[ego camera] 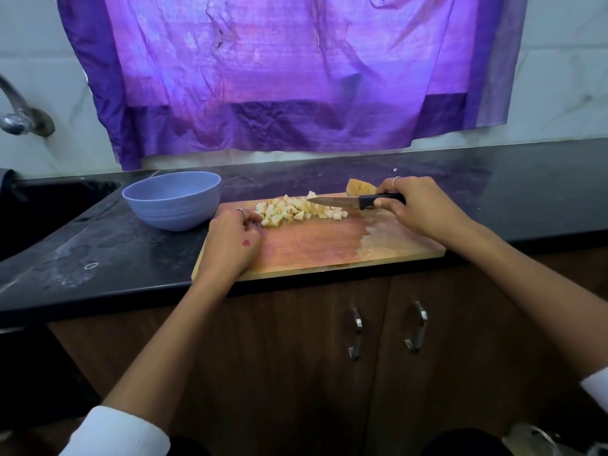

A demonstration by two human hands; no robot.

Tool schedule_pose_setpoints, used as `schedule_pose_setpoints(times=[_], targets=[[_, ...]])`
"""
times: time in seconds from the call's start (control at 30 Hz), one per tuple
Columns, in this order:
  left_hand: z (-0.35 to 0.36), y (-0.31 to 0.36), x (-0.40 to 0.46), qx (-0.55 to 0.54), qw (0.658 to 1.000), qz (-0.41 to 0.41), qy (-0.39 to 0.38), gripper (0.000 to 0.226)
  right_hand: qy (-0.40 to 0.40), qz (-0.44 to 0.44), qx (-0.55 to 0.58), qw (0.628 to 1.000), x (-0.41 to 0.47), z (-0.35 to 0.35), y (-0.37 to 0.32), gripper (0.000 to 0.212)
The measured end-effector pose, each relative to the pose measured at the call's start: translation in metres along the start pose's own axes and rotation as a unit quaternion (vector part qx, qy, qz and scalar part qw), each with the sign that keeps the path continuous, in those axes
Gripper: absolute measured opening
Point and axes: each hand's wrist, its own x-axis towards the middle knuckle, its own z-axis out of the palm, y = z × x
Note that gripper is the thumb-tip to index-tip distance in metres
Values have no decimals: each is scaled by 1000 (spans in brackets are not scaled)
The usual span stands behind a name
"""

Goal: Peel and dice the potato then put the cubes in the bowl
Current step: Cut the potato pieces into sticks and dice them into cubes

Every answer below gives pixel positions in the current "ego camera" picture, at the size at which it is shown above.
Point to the person's right hand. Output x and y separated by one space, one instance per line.
427 211

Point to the person's left hand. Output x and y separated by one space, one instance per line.
228 247

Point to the rounded potato end piece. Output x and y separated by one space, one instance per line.
360 187

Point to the blue bowl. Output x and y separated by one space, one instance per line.
171 200

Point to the pile of diced potato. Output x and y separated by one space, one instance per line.
294 210

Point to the person's right forearm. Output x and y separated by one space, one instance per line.
537 294

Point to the person's dark trousers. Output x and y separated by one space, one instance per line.
465 443

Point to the wooden cutting board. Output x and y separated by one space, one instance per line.
323 247

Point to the dark sink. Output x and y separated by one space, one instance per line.
47 213

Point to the purple cloth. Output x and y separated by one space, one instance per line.
285 61

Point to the grey cloth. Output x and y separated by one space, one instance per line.
5 185

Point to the metal faucet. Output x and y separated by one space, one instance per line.
24 118

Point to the red and white plastic bag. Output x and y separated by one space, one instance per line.
551 441

